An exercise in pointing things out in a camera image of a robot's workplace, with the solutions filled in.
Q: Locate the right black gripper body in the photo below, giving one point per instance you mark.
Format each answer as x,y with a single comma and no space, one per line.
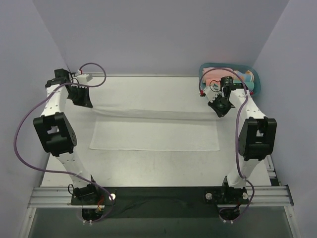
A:
220,106

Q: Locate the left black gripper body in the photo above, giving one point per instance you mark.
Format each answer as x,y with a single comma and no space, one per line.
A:
80,94

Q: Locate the white towel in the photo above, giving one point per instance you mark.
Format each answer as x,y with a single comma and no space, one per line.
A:
148,130

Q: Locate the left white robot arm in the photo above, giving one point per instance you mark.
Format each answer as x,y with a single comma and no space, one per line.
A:
58,137

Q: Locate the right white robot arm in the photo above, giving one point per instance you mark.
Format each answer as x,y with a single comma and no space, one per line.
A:
254,131

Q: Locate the salmon rolled towel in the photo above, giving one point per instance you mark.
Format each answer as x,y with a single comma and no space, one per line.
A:
213,82

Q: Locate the pink rolled towel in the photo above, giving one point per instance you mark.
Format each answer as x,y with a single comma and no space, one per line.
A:
209,73

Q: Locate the teal rolled towel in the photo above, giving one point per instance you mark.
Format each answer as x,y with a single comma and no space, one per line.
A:
250,85

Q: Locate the cartoon print rolled towel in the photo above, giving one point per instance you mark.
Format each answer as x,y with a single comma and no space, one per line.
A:
246,76

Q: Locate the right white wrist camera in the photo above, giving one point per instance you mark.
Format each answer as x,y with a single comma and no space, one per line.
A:
210,94

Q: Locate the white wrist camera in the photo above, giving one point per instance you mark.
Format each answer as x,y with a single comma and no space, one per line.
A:
210,94
84,78

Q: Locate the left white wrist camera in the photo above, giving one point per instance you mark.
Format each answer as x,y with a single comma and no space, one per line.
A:
84,78

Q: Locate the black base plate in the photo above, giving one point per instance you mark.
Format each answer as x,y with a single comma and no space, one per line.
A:
162,202

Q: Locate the aluminium frame rail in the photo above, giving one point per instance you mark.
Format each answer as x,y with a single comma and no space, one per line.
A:
260,196

